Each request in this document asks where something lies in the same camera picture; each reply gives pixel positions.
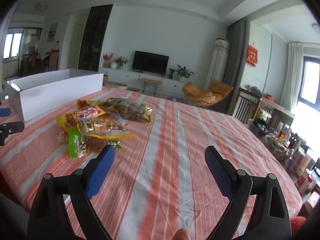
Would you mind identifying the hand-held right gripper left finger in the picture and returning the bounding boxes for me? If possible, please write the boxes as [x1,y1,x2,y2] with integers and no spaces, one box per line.
[27,144,116,240]

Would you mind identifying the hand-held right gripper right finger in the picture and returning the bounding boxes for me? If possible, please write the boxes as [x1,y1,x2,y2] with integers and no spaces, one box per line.
[204,145,292,240]

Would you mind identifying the green snack packet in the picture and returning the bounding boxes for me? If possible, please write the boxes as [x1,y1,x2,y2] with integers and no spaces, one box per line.
[68,128,123,158]

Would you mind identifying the clear bag of bread rolls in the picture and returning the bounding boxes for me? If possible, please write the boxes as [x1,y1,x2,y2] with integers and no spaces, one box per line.
[76,117,137,138]

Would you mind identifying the white cardboard box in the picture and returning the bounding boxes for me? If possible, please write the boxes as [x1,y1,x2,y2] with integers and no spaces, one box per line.
[6,68,104,123]

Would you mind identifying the small clear biscuit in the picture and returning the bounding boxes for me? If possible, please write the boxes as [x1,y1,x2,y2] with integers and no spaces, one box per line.
[57,131,70,145]

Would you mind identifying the yellow snack bag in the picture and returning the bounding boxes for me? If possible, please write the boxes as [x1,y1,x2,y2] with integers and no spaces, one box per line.
[55,99,115,140]

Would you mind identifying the bag of brown round snacks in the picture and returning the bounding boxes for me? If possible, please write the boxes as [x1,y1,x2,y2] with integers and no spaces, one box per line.
[106,97,153,123]

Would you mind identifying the person's right hand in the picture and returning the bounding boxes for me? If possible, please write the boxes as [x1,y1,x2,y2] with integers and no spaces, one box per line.
[174,228,190,240]

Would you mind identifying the orange striped tablecloth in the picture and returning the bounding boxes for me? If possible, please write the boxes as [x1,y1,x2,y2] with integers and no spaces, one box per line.
[0,86,304,240]

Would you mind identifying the dark wooden dining chair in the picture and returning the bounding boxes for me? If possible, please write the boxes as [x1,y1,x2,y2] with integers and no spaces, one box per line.
[231,88,262,124]

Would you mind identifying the clutter of bottles and jars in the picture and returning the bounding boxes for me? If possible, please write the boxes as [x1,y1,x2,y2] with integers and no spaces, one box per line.
[250,110,320,195]

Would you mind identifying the orange lounge chair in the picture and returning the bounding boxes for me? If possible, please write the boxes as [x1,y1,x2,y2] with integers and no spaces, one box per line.
[182,79,234,110]

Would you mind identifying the wooden side table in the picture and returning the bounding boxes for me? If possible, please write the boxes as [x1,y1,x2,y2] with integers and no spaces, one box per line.
[237,87,295,120]

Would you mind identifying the white television cabinet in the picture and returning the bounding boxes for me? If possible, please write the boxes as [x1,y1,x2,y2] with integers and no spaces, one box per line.
[99,67,190,97]

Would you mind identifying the wooden stool with metal legs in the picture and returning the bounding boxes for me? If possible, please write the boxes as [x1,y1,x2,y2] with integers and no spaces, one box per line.
[140,78,162,95]

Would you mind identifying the large green potted plant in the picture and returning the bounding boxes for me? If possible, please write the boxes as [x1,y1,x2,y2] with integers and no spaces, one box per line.
[176,64,195,82]

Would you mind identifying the green plant in glass vase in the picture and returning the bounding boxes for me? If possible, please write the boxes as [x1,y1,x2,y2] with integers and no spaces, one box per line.
[115,56,129,70]

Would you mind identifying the red flowers in vase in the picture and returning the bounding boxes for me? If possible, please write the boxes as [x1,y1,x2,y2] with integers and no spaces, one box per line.
[102,52,113,68]

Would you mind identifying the white covered standing air conditioner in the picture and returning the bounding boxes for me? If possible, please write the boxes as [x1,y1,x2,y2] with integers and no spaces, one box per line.
[205,38,230,90]

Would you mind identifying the dark glass display cabinet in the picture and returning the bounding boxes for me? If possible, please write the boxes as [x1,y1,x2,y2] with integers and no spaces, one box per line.
[78,4,113,72]

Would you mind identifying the grey curtain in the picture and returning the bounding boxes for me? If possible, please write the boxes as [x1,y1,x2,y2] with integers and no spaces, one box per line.
[222,17,247,90]

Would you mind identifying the black flat television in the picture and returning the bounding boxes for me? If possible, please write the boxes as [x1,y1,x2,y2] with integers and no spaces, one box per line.
[132,51,169,75]

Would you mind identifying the white sheer curtain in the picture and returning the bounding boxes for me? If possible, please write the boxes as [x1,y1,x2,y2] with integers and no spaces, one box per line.
[280,42,304,110]

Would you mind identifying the framed wall picture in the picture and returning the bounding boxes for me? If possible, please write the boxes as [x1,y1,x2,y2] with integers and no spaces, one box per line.
[48,23,59,42]

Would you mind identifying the red wall hanging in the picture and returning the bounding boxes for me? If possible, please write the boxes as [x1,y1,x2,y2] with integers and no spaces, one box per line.
[246,44,259,67]

